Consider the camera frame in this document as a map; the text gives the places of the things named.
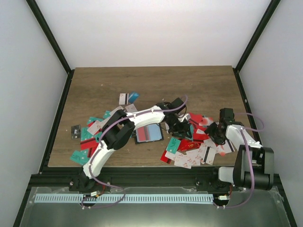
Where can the blue card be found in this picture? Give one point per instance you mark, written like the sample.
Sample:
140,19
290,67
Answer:
132,97

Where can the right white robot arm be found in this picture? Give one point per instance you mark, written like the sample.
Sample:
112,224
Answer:
254,164

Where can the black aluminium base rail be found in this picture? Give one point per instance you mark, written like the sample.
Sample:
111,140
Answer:
128,176

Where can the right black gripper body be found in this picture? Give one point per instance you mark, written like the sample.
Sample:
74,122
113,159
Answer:
214,134

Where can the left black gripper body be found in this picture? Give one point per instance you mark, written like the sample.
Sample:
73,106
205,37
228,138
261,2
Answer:
175,126

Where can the black leather card holder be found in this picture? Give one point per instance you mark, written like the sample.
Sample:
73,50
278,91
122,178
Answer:
154,134

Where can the teal VIP card right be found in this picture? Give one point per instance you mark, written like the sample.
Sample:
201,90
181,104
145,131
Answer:
173,145

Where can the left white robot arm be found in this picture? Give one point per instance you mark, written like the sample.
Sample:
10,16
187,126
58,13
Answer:
120,126

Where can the light blue slotted rail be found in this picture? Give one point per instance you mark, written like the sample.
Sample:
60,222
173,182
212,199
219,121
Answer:
129,198

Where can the red VIP card gold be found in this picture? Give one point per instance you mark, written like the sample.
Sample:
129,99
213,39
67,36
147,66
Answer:
186,145

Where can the white striped card front right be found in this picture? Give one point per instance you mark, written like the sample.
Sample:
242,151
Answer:
209,156

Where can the black membership card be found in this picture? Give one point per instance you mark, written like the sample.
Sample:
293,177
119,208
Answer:
75,132

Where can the red card front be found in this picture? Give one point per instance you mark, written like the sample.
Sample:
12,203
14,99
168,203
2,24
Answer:
165,159

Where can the teal card front left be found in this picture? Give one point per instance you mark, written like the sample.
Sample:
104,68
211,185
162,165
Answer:
80,157

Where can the white floral card left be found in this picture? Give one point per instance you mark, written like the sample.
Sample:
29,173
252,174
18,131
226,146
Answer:
131,108

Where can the white card magnetic stripe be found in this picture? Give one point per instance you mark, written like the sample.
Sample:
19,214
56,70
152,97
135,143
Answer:
123,98

